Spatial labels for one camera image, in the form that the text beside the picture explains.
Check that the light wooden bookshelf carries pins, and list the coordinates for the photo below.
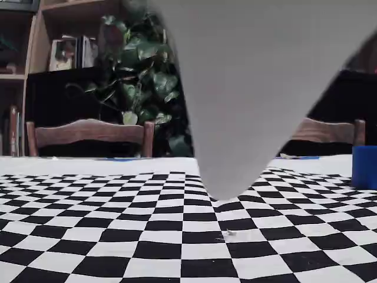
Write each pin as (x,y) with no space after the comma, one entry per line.
(33,53)

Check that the blue tape strip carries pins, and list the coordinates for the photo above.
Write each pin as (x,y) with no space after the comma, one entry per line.
(123,159)
(306,157)

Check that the white upright book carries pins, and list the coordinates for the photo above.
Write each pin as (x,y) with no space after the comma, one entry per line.
(88,51)

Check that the illustrated book cover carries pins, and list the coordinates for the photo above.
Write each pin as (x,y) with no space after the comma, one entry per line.
(63,53)

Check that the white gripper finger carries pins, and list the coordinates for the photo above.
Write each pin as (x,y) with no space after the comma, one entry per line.
(235,88)

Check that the black cabinet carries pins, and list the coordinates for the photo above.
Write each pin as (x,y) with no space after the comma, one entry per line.
(53,97)

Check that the black white checkered mat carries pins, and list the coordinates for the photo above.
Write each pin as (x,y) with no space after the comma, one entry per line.
(88,236)

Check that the green leafy houseplant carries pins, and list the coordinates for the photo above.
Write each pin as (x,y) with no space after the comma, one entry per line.
(147,59)

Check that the blue round box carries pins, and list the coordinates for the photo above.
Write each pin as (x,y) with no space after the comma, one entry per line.
(365,168)

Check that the dark red book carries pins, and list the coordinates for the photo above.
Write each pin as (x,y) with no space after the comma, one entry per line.
(13,129)

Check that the crumpled beige tape scrap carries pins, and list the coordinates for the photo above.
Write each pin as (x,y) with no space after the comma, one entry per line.
(290,155)

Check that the small paper scrap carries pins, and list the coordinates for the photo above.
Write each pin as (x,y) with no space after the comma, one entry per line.
(230,233)

